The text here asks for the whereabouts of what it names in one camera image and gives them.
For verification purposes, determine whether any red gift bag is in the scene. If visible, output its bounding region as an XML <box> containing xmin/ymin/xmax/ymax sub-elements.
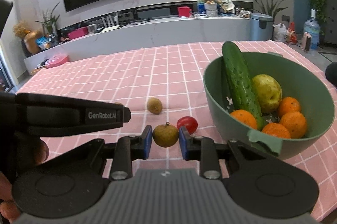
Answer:
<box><xmin>287</xmin><ymin>22</ymin><xmax>298</xmax><ymax>44</ymax></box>

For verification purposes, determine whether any golden vase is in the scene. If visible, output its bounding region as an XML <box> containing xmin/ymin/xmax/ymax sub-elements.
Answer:
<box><xmin>22</xmin><ymin>29</ymin><xmax>44</xmax><ymax>54</ymax></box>

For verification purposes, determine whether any person's left hand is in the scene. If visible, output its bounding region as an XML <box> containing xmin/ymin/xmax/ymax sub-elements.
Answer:
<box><xmin>0</xmin><ymin>140</ymin><xmax>49</xmax><ymax>224</ymax></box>

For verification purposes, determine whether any yellow-green pear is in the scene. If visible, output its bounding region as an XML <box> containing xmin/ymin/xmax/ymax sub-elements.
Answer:
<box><xmin>252</xmin><ymin>74</ymin><xmax>283</xmax><ymax>114</ymax></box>

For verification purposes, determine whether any small red tomato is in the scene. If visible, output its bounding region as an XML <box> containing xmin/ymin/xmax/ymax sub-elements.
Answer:
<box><xmin>177</xmin><ymin>116</ymin><xmax>198</xmax><ymax>135</ymax></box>

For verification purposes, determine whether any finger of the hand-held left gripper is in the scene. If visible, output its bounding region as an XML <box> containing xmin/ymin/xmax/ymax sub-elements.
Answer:
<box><xmin>122</xmin><ymin>106</ymin><xmax>132</xmax><ymax>123</ymax></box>

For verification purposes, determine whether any pink plastic storage container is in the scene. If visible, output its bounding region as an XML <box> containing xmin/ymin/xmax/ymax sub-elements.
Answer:
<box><xmin>45</xmin><ymin>53</ymin><xmax>70</xmax><ymax>68</ymax></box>

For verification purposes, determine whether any pink checked tablecloth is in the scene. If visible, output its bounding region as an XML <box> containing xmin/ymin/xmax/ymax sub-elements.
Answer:
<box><xmin>16</xmin><ymin>39</ymin><xmax>337</xmax><ymax>222</ymax></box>

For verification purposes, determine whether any white plastic bag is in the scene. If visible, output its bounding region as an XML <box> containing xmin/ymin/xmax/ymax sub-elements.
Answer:
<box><xmin>272</xmin><ymin>23</ymin><xmax>288</xmax><ymax>43</ymax></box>

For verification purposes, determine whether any colourful picture board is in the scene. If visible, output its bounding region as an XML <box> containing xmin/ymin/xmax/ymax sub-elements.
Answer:
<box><xmin>197</xmin><ymin>0</ymin><xmax>233</xmax><ymax>16</ymax></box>

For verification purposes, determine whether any white long television bench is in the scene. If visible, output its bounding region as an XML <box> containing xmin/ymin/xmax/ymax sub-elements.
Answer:
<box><xmin>24</xmin><ymin>16</ymin><xmax>251</xmax><ymax>70</ymax></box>

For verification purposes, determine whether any long-leaf potted plant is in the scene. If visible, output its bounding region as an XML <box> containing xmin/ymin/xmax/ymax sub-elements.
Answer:
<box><xmin>246</xmin><ymin>0</ymin><xmax>293</xmax><ymax>21</ymax></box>

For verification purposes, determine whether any small pink heater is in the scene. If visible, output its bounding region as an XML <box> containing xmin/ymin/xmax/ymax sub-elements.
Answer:
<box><xmin>301</xmin><ymin>32</ymin><xmax>312</xmax><ymax>52</ymax></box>

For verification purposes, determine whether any green cucumber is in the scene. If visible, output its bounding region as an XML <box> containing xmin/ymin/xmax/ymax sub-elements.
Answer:
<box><xmin>222</xmin><ymin>41</ymin><xmax>265</xmax><ymax>131</ymax></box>

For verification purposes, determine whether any orange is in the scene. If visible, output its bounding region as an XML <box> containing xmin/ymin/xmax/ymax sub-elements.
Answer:
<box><xmin>230</xmin><ymin>109</ymin><xmax>258</xmax><ymax>130</ymax></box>
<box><xmin>261</xmin><ymin>123</ymin><xmax>291</xmax><ymax>139</ymax></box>
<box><xmin>277</xmin><ymin>97</ymin><xmax>301</xmax><ymax>118</ymax></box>
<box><xmin>279</xmin><ymin>111</ymin><xmax>308</xmax><ymax>139</ymax></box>

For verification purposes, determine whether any pink flat box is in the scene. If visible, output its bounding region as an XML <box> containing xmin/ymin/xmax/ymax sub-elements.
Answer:
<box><xmin>68</xmin><ymin>27</ymin><xmax>88</xmax><ymax>40</ymax></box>

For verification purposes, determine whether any white wifi router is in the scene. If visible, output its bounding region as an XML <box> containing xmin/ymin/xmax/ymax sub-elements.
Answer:
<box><xmin>101</xmin><ymin>14</ymin><xmax>120</xmax><ymax>29</ymax></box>

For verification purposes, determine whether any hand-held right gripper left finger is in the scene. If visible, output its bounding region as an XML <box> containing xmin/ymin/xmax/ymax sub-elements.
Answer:
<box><xmin>79</xmin><ymin>125</ymin><xmax>154</xmax><ymax>181</ymax></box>

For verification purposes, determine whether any red box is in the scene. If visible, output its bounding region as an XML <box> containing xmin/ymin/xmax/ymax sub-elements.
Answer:
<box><xmin>177</xmin><ymin>6</ymin><xmax>192</xmax><ymax>18</ymax></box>

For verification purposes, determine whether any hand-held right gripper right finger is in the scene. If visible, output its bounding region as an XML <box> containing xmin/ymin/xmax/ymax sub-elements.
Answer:
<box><xmin>178</xmin><ymin>126</ymin><xmax>266</xmax><ymax>180</ymax></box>

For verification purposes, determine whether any blue-grey pedal trash can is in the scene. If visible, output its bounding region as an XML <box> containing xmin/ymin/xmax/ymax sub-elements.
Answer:
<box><xmin>249</xmin><ymin>13</ymin><xmax>274</xmax><ymax>42</ymax></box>

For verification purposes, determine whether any grey drawer cabinet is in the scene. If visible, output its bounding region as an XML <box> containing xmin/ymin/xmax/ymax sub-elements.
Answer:
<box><xmin>320</xmin><ymin>0</ymin><xmax>337</xmax><ymax>43</ymax></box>

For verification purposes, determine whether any thin-leaf potted plant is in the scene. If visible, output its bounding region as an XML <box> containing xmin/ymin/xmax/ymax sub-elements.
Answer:
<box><xmin>35</xmin><ymin>2</ymin><xmax>61</xmax><ymax>38</ymax></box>

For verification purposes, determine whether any blue snack bag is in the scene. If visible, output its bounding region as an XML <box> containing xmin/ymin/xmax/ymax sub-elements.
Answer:
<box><xmin>35</xmin><ymin>37</ymin><xmax>51</xmax><ymax>50</ymax></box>

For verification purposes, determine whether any green colander bowl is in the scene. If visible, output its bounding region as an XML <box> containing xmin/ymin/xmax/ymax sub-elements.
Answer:
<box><xmin>203</xmin><ymin>52</ymin><xmax>336</xmax><ymax>161</ymax></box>

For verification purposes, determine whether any large blue water bottle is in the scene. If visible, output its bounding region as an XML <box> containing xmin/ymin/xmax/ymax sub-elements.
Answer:
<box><xmin>303</xmin><ymin>9</ymin><xmax>321</xmax><ymax>50</ymax></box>

